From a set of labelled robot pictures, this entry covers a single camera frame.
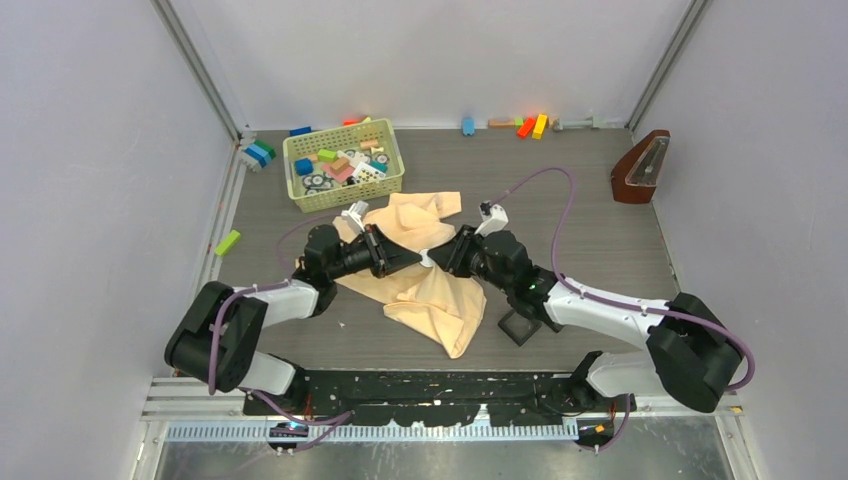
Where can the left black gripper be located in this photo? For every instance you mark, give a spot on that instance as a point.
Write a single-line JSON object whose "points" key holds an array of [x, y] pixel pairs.
{"points": [[386, 256]]}

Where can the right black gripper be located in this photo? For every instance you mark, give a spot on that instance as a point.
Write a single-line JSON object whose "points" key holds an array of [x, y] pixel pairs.
{"points": [[452, 255]]}

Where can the cream yellow garment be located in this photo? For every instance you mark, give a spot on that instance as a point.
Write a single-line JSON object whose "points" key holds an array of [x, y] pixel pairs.
{"points": [[444, 308]]}

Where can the round white brooch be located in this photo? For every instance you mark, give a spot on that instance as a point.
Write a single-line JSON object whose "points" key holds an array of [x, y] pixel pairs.
{"points": [[426, 261]]}

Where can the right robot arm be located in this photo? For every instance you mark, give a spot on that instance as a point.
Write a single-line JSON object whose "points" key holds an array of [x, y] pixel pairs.
{"points": [[684, 350]]}

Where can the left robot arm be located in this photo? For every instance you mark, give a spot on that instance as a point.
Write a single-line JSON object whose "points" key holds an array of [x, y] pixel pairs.
{"points": [[216, 340]]}

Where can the green plastic basket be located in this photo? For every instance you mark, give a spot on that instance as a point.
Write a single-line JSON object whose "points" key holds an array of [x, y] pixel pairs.
{"points": [[370, 147]]}

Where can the pink block in basket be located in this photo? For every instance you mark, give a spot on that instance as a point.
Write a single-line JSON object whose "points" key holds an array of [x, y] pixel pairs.
{"points": [[341, 175]]}

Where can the green block in basket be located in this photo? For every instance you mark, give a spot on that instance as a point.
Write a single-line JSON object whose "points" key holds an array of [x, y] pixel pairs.
{"points": [[327, 155]]}

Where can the blue cube in basket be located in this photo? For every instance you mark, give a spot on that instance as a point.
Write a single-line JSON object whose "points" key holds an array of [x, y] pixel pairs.
{"points": [[303, 166]]}

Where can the light blue block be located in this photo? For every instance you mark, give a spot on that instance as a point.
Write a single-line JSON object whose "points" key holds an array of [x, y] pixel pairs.
{"points": [[467, 126]]}

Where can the tan wooden block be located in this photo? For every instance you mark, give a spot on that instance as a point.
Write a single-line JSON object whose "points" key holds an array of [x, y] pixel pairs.
{"points": [[501, 123]]}

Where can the orange block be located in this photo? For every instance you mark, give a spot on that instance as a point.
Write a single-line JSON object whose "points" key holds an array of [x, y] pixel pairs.
{"points": [[526, 128]]}

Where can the blue block behind basket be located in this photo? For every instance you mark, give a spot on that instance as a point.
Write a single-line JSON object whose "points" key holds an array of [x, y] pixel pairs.
{"points": [[300, 131]]}

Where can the lime green block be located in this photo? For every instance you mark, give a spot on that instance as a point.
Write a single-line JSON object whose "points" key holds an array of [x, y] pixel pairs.
{"points": [[227, 243]]}

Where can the blue green stacked blocks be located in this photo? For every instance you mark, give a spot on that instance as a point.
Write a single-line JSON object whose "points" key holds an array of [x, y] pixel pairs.
{"points": [[257, 155]]}

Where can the brown metronome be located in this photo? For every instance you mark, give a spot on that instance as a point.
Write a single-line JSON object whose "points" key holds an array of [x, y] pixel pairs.
{"points": [[635, 176]]}

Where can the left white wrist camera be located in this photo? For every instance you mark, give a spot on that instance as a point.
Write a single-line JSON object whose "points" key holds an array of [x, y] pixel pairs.
{"points": [[354, 215]]}

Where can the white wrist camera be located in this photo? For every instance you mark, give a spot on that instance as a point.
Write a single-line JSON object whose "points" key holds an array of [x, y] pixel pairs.
{"points": [[493, 219], [354, 215]]}

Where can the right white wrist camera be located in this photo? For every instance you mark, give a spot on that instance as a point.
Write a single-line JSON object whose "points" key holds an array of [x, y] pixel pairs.
{"points": [[493, 219]]}

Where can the black square frame left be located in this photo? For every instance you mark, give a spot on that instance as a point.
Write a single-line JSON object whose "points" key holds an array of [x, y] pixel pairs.
{"points": [[518, 328]]}

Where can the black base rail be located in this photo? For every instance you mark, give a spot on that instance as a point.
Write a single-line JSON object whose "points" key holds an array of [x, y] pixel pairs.
{"points": [[438, 398]]}

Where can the yellow block at wall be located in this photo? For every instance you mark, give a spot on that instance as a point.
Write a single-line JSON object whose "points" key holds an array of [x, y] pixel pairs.
{"points": [[540, 125]]}

